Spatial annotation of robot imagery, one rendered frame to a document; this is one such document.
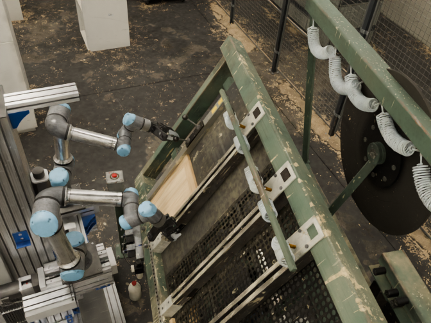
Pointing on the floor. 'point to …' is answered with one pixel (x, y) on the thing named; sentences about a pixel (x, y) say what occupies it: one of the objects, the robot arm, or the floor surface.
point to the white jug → (135, 291)
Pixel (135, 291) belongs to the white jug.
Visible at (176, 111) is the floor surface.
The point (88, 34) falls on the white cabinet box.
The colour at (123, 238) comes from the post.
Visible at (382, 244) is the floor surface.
